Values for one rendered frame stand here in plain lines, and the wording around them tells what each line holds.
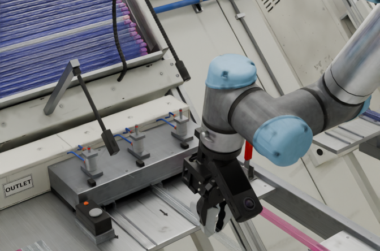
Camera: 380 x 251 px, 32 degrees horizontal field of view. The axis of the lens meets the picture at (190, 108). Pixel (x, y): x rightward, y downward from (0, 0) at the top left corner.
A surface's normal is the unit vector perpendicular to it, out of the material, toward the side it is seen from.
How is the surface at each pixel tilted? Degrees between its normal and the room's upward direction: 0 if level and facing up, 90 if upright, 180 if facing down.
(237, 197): 85
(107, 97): 90
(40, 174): 134
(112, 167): 44
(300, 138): 148
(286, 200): 90
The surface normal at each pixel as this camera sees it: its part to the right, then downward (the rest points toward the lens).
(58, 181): -0.81, 0.29
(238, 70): 0.08, -0.80
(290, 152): 0.57, 0.53
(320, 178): 0.40, -0.38
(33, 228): -0.04, -0.90
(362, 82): -0.21, 0.79
